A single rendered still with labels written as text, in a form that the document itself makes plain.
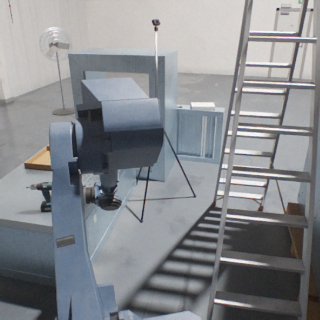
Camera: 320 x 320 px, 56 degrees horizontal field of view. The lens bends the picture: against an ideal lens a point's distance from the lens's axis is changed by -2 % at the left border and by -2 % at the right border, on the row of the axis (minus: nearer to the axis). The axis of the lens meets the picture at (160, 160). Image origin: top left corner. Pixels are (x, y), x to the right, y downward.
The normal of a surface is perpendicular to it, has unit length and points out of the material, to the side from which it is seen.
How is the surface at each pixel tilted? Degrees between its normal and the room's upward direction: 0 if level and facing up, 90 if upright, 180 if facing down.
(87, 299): 34
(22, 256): 90
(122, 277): 0
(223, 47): 90
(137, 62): 90
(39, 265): 90
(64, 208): 49
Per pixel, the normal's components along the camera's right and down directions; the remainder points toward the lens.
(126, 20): -0.26, 0.42
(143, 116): 0.15, -0.23
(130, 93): 0.09, -0.59
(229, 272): 0.00, -0.90
